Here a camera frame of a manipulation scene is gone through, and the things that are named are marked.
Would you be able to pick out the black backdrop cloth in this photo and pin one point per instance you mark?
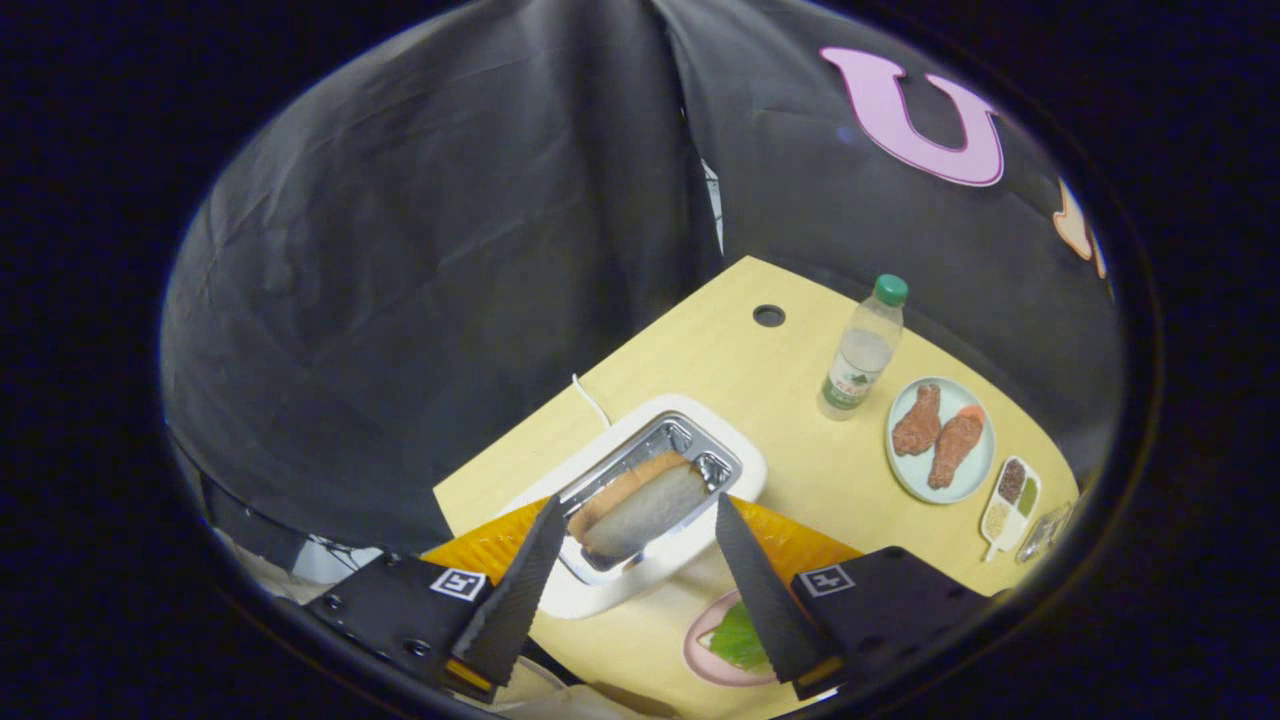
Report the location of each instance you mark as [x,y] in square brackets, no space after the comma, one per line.
[450,250]

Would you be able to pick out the brown crust bread slice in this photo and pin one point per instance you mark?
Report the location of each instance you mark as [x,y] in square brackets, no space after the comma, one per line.
[645,510]

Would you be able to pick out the orange carrot slice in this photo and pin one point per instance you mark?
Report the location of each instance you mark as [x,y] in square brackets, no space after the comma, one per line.
[973,413]

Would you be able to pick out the clear glass utensil holder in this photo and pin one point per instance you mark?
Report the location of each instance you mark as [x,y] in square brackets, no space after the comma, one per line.
[1045,530]

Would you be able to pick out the brown meat patty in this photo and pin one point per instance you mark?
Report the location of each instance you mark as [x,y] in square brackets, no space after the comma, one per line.
[955,450]
[917,422]

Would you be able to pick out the pink round plate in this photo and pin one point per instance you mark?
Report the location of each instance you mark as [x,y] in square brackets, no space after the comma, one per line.
[700,650]

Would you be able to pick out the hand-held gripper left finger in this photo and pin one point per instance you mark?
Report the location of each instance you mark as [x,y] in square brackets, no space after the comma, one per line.
[510,600]

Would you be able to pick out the white divided bean dish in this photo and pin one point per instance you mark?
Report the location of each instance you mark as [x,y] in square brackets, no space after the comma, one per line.
[1005,525]

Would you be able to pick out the white toaster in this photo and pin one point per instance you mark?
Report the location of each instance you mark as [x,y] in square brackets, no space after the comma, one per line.
[745,470]

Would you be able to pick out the clear green-capped water bottle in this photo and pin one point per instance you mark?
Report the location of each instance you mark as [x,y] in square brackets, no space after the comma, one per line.
[860,360]

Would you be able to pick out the green lettuce leaf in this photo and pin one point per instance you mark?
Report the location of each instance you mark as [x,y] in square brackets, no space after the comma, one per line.
[740,640]

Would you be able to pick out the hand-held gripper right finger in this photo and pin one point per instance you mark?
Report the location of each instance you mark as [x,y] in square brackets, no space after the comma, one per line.
[770,600]

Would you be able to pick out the light green round plate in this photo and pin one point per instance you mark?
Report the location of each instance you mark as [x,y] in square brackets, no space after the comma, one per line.
[905,475]

